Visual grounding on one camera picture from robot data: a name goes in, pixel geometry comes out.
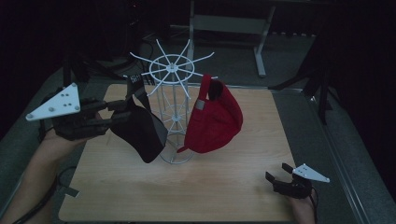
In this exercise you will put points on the person's left hand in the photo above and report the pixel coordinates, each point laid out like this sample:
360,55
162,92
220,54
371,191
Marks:
59,144

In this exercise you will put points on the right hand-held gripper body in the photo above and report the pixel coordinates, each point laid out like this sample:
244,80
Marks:
295,186

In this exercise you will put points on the black cap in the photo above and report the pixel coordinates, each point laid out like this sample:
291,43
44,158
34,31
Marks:
140,133

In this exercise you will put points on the red cap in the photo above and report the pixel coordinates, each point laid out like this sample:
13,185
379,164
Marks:
214,121

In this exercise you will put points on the grey tape piece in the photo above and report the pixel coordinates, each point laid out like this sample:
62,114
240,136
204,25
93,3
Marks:
69,191

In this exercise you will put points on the dark tripod stand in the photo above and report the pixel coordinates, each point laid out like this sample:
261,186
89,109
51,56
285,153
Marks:
314,77

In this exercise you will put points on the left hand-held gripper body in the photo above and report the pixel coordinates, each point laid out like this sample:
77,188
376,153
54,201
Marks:
62,104

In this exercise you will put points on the white metal frame table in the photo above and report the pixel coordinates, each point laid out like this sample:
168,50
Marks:
229,23

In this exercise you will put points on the person's right hand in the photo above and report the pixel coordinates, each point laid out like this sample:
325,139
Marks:
300,203

